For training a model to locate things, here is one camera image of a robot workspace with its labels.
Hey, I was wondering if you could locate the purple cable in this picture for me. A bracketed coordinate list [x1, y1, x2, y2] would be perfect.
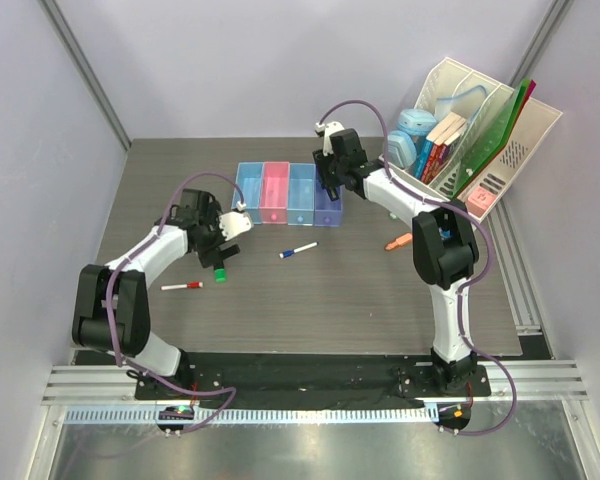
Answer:
[107, 171, 249, 434]
[317, 99, 519, 439]

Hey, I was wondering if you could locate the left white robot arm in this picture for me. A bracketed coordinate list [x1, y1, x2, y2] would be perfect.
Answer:
[71, 189, 254, 399]

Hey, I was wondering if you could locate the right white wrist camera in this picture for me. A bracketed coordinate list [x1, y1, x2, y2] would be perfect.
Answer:
[314, 121, 344, 161]

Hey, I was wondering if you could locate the lower blue tape dispenser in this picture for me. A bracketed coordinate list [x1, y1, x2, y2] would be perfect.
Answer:
[387, 130, 417, 170]

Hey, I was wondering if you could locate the red cap white marker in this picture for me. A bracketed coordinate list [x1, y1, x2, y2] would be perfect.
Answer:
[160, 281, 204, 291]

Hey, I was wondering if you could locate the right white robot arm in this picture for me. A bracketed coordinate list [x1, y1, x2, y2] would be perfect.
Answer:
[313, 122, 479, 395]

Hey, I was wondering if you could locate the orange highlighter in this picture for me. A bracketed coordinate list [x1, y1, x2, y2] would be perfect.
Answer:
[385, 233, 413, 251]

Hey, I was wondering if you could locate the white desk file organizer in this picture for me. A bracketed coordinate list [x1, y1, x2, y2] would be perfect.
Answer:
[393, 58, 561, 219]

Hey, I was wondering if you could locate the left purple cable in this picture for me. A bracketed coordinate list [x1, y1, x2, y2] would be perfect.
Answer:
[107, 171, 249, 434]

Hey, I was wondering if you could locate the purple bin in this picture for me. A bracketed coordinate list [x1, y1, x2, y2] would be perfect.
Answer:
[313, 169, 343, 227]

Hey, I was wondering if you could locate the pink bin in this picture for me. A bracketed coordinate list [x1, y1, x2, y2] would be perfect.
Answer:
[259, 162, 290, 224]

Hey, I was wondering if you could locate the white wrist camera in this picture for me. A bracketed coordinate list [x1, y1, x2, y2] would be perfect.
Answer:
[219, 201, 254, 241]
[314, 121, 344, 161]

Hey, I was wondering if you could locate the clear zip bag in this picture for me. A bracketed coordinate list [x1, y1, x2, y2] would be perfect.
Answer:
[434, 85, 488, 122]

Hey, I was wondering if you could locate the pink sticky note pad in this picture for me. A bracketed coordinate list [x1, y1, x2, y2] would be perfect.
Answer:
[466, 186, 497, 218]

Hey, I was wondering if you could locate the aluminium rail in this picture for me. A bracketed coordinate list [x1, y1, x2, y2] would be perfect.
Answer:
[42, 361, 587, 426]

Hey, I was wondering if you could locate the light blue bin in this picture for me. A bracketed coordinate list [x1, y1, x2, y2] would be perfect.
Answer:
[287, 163, 316, 226]
[235, 162, 264, 225]

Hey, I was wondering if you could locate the leftmost light blue bin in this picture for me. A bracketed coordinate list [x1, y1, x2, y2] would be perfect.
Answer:
[235, 162, 264, 225]

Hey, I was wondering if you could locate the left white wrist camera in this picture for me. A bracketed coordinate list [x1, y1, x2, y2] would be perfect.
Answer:
[219, 201, 254, 241]

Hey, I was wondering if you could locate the red blue book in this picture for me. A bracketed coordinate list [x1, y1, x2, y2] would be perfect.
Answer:
[413, 139, 452, 184]

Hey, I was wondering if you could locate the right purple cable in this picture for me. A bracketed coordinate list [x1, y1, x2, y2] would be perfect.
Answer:
[317, 99, 519, 439]

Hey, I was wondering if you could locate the upper blue tape dispenser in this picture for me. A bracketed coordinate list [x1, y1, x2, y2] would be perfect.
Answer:
[397, 108, 438, 151]

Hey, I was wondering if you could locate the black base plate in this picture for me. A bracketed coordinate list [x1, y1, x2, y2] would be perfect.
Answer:
[165, 352, 491, 409]

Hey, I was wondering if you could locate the blue cap white marker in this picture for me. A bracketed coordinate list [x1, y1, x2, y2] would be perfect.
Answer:
[279, 241, 319, 259]

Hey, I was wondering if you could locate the green cap black marker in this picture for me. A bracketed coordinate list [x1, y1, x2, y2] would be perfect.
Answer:
[214, 268, 227, 283]

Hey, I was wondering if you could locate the tan topped book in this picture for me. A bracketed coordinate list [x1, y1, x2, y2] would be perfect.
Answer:
[425, 112, 467, 146]

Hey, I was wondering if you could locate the blue tape dispenser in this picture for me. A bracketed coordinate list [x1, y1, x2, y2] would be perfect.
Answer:
[387, 130, 417, 170]
[397, 108, 438, 151]

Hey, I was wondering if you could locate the green plastic folder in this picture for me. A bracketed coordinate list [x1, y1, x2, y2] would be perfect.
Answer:
[452, 77, 536, 198]

